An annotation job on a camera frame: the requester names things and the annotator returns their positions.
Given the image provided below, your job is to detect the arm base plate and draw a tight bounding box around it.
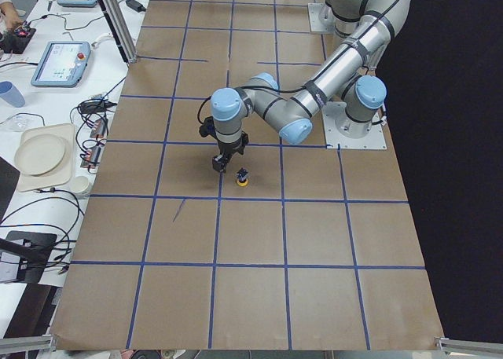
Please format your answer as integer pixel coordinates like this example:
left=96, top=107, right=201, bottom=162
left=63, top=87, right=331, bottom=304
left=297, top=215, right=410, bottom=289
left=307, top=3, right=335, bottom=34
left=321, top=101, right=387, bottom=150

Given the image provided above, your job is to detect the near teach pendant tablet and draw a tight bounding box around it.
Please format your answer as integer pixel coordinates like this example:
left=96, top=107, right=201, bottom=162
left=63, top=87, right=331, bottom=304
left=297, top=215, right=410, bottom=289
left=31, top=41, right=91, bottom=87

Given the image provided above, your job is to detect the beige round plate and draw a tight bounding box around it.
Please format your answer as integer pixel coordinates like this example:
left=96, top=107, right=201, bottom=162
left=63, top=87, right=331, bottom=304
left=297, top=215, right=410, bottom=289
left=14, top=134, right=65, bottom=175

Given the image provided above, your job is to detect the white paper cup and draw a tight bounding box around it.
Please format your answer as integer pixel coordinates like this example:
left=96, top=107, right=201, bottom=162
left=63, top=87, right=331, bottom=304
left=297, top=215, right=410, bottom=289
left=69, top=176, right=93, bottom=199

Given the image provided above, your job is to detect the black power adapter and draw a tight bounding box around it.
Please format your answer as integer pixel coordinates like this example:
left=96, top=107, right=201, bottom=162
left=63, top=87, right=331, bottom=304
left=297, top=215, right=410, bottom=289
left=125, top=0, right=146, bottom=13

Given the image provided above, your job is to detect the aluminium frame post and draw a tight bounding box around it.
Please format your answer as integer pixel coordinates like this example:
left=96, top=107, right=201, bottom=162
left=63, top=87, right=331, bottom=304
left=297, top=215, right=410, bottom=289
left=97, top=0, right=138, bottom=64

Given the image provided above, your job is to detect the yellow push button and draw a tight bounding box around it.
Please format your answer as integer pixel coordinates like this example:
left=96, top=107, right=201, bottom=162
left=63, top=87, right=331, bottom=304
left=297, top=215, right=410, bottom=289
left=236, top=168, right=248, bottom=187

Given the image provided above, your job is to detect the black camera stand base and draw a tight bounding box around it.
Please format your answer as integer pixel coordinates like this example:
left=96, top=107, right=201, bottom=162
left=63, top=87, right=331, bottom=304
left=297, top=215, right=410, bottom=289
left=1, top=230, right=57, bottom=284

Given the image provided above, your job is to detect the beige tray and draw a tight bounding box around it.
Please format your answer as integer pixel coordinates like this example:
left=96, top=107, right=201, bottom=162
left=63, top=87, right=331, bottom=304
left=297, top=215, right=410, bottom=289
left=14, top=123, right=75, bottom=192

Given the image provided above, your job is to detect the person at side table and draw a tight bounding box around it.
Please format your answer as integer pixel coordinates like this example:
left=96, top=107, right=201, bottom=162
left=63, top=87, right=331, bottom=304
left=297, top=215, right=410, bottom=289
left=0, top=0, right=23, bottom=31

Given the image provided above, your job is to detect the blue plastic cup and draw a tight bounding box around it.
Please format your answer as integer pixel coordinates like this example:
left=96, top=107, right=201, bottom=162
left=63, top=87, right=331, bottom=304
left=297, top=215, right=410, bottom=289
left=0, top=81, right=25, bottom=108

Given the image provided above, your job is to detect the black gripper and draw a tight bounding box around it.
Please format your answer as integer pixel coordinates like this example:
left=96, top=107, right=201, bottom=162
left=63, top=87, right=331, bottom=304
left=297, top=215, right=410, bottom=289
left=199, top=116, right=249, bottom=173

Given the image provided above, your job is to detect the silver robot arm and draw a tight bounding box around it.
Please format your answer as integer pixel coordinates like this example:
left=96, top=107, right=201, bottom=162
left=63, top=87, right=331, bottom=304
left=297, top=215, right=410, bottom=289
left=199, top=0, right=412, bottom=173

